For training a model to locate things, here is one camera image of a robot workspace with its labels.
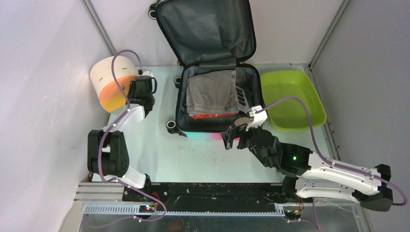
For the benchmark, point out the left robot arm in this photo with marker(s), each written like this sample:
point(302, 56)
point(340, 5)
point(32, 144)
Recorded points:
point(108, 147)

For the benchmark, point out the cream orange cylindrical container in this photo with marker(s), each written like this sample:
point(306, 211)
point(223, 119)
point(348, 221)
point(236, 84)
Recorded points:
point(107, 87)

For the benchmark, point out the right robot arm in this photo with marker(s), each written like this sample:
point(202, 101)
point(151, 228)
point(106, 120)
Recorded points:
point(308, 175)

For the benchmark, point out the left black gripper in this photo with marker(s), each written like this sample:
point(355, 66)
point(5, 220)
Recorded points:
point(132, 89)

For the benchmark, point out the grey folded garment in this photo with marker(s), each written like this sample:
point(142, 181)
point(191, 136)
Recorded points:
point(211, 93)

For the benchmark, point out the brown round disc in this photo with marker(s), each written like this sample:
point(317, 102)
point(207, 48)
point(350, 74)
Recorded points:
point(242, 121)

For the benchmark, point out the grey cable duct strip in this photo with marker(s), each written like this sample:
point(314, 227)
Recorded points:
point(130, 209)

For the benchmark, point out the lime green plastic tray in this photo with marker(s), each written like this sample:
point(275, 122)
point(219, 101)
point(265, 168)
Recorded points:
point(302, 105)

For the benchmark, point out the pink teal cartoon suitcase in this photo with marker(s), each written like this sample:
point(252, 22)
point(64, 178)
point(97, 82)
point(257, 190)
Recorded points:
point(208, 36)

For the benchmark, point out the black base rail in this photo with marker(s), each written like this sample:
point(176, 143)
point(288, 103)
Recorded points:
point(218, 197)

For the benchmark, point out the orange red flat item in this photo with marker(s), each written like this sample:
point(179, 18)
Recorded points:
point(204, 116)

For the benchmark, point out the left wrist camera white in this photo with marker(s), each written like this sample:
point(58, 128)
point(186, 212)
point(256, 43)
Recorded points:
point(145, 74)

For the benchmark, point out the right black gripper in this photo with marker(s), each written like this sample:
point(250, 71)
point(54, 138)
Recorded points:
point(239, 131)

